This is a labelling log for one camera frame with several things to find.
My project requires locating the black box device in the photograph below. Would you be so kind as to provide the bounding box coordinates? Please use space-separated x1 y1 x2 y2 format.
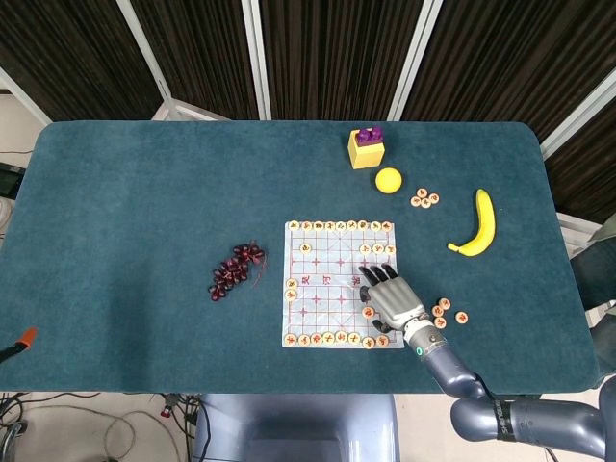
0 162 24 197

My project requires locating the purple toy brick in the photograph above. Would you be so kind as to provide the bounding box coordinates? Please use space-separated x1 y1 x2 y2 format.
355 125 384 147

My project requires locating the yellow cube block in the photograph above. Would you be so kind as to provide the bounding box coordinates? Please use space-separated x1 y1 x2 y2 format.
347 128 386 170

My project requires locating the dark blue padded chair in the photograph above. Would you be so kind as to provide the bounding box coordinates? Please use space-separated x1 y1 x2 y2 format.
569 223 616 312

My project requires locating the dark slatted partition panel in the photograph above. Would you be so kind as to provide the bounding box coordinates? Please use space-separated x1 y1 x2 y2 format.
401 0 616 141
262 0 427 121
0 0 163 121
546 95 616 222
132 0 261 120

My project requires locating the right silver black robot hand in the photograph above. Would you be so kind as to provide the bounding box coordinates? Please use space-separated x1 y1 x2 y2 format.
358 262 430 335

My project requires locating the white paper xiangqi board sheet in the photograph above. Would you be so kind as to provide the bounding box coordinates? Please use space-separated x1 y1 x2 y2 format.
281 219 406 349

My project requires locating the white partition frame post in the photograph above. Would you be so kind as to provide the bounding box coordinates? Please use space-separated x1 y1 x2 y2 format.
539 66 616 158
115 0 174 105
242 0 273 121
387 0 444 121
0 65 53 124

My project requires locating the dark red grape bunch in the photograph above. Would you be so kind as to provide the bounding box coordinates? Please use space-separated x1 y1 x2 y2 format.
207 240 270 302

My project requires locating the orange tipped black clamp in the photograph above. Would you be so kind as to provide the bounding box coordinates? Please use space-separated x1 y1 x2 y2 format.
0 326 39 365

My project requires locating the teal felt table cover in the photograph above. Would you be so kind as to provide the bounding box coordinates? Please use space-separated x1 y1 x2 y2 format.
0 119 603 397

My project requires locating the yellow ball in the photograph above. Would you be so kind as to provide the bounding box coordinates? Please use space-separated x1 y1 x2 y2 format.
374 167 404 194

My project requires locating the blue-grey robot torso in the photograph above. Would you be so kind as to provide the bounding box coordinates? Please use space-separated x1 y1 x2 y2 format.
192 393 400 462

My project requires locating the yellow banana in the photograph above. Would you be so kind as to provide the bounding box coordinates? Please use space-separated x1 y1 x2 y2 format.
447 188 498 259

